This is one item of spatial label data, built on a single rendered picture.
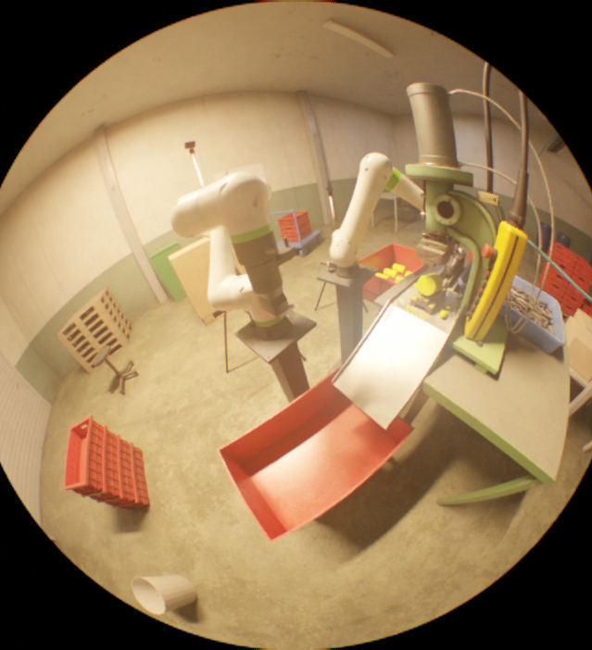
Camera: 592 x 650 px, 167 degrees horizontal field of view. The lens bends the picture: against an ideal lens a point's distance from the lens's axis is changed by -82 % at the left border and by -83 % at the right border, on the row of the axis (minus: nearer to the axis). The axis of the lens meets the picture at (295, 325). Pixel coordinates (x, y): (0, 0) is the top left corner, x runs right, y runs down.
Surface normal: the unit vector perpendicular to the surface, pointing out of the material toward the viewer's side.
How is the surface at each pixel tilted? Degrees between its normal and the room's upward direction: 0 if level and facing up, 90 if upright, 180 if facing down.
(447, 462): 0
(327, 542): 0
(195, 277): 90
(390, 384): 30
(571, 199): 90
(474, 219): 90
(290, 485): 0
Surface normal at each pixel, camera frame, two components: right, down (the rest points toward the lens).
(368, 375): -0.57, -0.40
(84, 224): 0.57, 0.44
